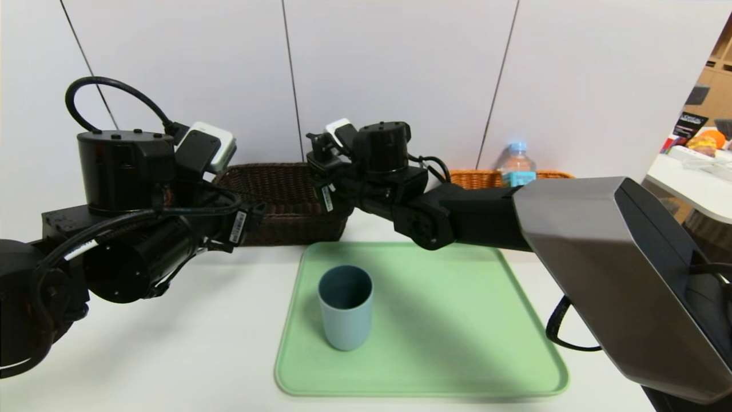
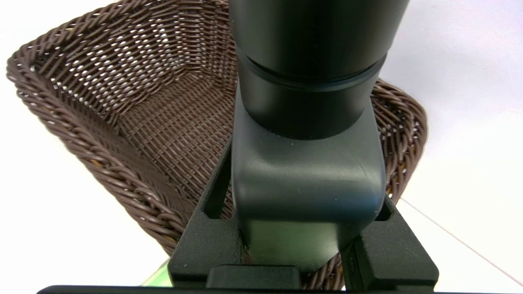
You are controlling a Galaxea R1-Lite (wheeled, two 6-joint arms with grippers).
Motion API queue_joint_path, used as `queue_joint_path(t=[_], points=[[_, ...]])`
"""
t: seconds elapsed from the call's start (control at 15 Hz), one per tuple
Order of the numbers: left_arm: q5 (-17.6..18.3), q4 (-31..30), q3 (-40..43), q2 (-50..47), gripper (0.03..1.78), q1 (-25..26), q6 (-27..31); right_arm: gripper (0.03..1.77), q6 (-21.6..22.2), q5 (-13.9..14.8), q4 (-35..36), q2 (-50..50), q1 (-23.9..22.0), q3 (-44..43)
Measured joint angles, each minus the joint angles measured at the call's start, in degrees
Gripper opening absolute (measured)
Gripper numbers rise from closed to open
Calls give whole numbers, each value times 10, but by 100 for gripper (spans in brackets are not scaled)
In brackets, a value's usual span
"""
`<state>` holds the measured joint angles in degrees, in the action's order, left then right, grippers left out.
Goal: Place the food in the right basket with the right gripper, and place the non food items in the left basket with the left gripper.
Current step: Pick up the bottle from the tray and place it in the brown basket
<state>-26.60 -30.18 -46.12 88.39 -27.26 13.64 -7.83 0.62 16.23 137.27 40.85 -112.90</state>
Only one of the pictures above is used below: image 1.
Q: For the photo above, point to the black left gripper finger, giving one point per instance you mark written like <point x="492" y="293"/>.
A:
<point x="255" y="216"/>

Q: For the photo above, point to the orange round object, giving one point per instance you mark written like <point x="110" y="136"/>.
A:
<point x="713" y="139"/>

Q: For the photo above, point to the orange wicker basket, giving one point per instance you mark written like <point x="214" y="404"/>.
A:
<point x="480" y="178"/>

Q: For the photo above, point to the black printed sign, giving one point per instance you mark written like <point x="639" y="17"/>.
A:
<point x="690" y="125"/>

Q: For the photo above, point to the grey box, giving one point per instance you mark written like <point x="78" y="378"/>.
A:
<point x="696" y="95"/>

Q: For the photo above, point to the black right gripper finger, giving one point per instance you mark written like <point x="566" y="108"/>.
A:
<point x="314" y="189"/>

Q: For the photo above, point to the black and silver right robot arm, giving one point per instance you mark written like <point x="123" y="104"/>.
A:
<point x="600" y="257"/>

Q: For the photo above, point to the yellow-brown food item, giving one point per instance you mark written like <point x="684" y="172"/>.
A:
<point x="702" y="147"/>

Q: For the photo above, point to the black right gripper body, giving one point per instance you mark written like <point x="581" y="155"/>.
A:
<point x="327" y="198"/>

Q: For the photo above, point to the blue-grey plastic cup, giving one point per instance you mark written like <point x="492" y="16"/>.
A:
<point x="346" y="326"/>

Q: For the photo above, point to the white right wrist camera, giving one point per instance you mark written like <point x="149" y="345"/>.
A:
<point x="336" y="127"/>

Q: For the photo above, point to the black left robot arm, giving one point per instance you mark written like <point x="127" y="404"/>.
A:
<point x="120" y="171"/>

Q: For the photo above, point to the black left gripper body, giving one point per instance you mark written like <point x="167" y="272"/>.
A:
<point x="238" y="227"/>

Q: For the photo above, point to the light green plastic tray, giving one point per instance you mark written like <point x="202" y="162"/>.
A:
<point x="446" y="343"/>

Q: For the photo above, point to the wooden shelf unit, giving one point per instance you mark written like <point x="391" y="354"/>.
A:
<point x="719" y="86"/>

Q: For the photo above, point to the clear water bottle blue cap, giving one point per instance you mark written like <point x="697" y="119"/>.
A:
<point x="516" y="166"/>

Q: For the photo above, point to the white background table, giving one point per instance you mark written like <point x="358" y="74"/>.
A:
<point x="692" y="189"/>

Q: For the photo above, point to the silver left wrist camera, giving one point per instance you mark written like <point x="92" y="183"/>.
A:
<point x="220" y="143"/>

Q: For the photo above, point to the dark brown wicker basket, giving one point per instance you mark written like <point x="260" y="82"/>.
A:
<point x="286" y="212"/>

